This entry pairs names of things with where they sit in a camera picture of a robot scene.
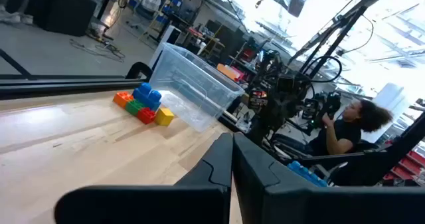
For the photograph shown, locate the red storage bins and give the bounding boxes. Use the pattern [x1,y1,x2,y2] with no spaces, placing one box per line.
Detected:
[383,149,425,185]

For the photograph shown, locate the small green toy block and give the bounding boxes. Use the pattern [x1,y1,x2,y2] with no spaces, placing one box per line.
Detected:
[125,99,144,117]

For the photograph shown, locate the orange storage box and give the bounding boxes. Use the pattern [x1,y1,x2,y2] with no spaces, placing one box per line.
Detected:
[216,63,245,82]

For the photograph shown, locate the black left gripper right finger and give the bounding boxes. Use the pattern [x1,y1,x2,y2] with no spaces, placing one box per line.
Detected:
[233,133,425,224]

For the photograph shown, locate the small orange toy block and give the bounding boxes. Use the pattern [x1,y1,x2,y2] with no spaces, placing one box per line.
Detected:
[112,90,135,109]

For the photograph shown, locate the tangled floor cables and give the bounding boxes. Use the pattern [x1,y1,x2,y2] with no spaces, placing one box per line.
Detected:
[68,31,126,64]

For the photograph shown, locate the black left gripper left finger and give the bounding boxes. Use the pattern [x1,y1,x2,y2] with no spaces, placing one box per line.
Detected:
[54,132,233,224]

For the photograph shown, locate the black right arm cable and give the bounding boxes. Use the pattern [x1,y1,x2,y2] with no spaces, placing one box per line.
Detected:
[300,55,343,85]

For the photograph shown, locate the black rig pole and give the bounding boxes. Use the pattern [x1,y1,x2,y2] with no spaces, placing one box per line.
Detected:
[288,0,399,78]

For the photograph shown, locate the black metal table frame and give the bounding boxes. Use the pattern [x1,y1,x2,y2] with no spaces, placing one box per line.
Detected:
[0,48,153,101]

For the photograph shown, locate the person's white shoe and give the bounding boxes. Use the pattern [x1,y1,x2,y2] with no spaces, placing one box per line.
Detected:
[19,13,35,26]
[0,5,21,25]

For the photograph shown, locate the white floor cabinet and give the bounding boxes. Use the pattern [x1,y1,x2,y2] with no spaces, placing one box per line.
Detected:
[159,24,182,48]

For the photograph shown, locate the large blue toy block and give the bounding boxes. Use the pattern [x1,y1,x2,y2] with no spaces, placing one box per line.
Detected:
[131,82,163,112]
[287,160,329,187]

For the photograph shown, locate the black equipment case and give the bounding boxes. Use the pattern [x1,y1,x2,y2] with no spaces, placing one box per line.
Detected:
[25,0,98,38]

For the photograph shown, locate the small yellow toy block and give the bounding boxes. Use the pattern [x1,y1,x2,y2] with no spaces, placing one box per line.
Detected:
[155,107,175,126]

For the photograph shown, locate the clear plastic bin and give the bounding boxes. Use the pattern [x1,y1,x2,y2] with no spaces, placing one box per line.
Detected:
[148,43,246,134]

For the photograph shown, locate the mesh office chair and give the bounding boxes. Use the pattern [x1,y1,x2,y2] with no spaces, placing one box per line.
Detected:
[134,0,163,22]

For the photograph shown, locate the small red toy block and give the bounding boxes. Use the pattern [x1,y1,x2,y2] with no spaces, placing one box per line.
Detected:
[136,107,157,125]

